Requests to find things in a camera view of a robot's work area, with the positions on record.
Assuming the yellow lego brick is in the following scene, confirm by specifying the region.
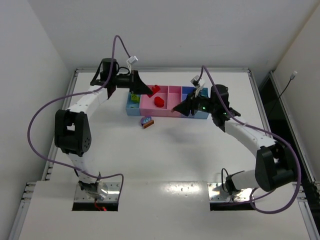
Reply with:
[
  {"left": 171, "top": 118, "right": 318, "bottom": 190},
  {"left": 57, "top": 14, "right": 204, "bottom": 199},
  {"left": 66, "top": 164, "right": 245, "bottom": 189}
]
[{"left": 130, "top": 93, "right": 140, "bottom": 103}]

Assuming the red two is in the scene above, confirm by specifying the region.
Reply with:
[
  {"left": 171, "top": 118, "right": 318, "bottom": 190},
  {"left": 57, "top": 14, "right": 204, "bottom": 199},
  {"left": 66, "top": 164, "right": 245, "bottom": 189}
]
[{"left": 147, "top": 84, "right": 161, "bottom": 98}]

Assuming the red round lego piece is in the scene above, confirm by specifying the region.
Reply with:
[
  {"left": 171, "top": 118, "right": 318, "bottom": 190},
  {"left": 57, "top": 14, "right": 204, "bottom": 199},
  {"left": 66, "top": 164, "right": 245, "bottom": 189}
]
[{"left": 154, "top": 96, "right": 165, "bottom": 108}]

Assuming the purple flower lego piece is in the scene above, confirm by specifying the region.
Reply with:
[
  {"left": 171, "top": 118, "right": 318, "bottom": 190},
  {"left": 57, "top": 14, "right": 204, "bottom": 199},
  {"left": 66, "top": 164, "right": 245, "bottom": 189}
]
[{"left": 140, "top": 116, "right": 152, "bottom": 126}]

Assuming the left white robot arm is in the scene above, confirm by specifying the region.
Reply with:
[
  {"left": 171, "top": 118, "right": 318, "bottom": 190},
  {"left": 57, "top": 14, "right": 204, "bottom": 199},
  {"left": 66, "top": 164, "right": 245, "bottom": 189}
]
[{"left": 54, "top": 56, "right": 152, "bottom": 200}]

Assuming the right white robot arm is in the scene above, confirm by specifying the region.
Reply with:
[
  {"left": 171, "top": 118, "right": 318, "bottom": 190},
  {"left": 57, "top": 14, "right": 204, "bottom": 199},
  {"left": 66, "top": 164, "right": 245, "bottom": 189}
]
[{"left": 172, "top": 84, "right": 298, "bottom": 195}]

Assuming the periwinkle blue bin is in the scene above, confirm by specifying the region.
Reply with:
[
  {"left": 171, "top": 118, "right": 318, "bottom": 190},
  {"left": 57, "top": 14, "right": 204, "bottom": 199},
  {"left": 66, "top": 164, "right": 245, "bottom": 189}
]
[{"left": 180, "top": 85, "right": 197, "bottom": 119}]

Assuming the right light blue bin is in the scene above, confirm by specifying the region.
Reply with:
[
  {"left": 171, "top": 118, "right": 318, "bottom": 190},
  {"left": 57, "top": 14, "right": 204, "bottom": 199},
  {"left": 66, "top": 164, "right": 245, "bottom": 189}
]
[{"left": 194, "top": 87, "right": 209, "bottom": 119}]

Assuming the light blue bin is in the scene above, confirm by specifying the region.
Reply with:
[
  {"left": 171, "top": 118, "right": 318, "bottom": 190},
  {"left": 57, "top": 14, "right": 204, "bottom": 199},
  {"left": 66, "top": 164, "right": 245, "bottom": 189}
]
[
  {"left": 125, "top": 91, "right": 141, "bottom": 116},
  {"left": 194, "top": 87, "right": 209, "bottom": 119}
]

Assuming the left light blue bin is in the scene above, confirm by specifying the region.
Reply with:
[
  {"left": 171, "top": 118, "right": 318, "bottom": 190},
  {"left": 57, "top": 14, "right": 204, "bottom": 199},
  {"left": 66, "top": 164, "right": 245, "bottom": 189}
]
[{"left": 125, "top": 91, "right": 141, "bottom": 116}]

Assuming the pink divided tray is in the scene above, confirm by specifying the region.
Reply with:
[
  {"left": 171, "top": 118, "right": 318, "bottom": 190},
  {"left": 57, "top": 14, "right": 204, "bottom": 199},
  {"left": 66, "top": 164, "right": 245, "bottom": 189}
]
[{"left": 139, "top": 85, "right": 182, "bottom": 118}]

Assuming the white front board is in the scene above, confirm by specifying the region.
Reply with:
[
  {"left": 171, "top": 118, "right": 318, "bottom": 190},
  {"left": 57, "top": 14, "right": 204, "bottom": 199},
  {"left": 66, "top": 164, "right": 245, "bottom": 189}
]
[{"left": 20, "top": 181, "right": 309, "bottom": 240}]

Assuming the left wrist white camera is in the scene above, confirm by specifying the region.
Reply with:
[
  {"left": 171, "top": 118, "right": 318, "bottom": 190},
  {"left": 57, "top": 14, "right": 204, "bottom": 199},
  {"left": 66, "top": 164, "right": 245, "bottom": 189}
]
[{"left": 126, "top": 55, "right": 138, "bottom": 73}]

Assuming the wrist white camera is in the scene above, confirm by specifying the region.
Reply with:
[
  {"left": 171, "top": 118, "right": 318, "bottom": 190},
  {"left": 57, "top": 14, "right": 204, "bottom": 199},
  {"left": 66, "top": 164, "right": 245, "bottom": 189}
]
[
  {"left": 190, "top": 75, "right": 206, "bottom": 97},
  {"left": 126, "top": 55, "right": 138, "bottom": 73}
]

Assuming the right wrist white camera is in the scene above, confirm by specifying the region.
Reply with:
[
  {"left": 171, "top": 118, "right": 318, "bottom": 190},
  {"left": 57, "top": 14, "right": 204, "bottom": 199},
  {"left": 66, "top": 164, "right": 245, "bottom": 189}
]
[{"left": 190, "top": 75, "right": 206, "bottom": 97}]

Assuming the black wall cable with plug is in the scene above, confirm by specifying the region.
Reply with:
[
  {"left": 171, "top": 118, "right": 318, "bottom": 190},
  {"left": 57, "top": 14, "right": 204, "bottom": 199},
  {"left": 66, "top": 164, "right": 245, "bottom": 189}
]
[{"left": 273, "top": 70, "right": 298, "bottom": 101}]

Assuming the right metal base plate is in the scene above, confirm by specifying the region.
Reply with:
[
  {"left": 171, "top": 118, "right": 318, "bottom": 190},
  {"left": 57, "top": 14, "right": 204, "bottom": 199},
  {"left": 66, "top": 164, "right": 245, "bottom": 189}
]
[{"left": 207, "top": 182, "right": 253, "bottom": 204}]

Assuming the metal base plate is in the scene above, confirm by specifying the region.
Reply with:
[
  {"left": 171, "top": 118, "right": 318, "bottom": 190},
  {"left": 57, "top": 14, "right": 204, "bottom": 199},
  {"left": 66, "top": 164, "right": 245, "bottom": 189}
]
[
  {"left": 207, "top": 182, "right": 253, "bottom": 204},
  {"left": 74, "top": 182, "right": 121, "bottom": 203}
]

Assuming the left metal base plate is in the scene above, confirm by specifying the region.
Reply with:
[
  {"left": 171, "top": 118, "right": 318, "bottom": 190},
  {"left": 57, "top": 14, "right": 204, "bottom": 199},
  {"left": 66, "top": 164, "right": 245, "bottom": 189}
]
[{"left": 74, "top": 182, "right": 121, "bottom": 203}]

